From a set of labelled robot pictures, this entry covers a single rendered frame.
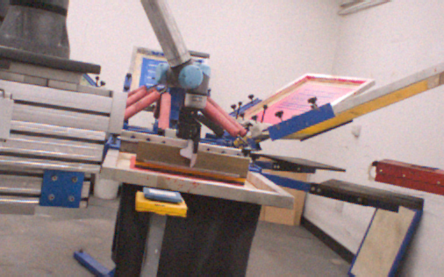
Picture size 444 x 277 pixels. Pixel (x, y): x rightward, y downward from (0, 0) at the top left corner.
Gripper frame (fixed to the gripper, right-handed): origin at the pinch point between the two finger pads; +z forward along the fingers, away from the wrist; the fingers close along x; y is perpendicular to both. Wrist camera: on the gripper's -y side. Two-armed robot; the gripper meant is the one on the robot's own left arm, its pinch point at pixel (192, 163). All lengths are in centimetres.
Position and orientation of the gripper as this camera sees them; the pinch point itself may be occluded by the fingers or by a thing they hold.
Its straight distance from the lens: 198.5
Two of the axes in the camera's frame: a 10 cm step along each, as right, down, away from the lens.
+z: -1.4, 9.8, 1.3
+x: 0.8, 1.4, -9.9
